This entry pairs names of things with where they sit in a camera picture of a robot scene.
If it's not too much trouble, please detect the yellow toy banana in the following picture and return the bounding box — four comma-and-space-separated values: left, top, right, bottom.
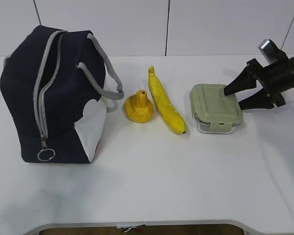
148, 66, 186, 135

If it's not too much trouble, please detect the green lid glass container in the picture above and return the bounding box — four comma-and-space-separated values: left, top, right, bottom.
190, 84, 243, 134

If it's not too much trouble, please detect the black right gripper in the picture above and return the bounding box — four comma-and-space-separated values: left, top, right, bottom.
223, 59, 286, 110

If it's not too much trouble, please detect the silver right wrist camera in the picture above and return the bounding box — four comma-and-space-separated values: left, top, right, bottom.
258, 39, 288, 64

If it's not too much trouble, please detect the navy blue lunch bag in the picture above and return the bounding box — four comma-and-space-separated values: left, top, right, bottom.
0, 25, 124, 164

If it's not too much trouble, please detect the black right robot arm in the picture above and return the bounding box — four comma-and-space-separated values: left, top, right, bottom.
223, 53, 294, 110

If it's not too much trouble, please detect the yellow toy pear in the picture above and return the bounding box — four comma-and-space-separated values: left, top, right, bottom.
123, 90, 154, 123

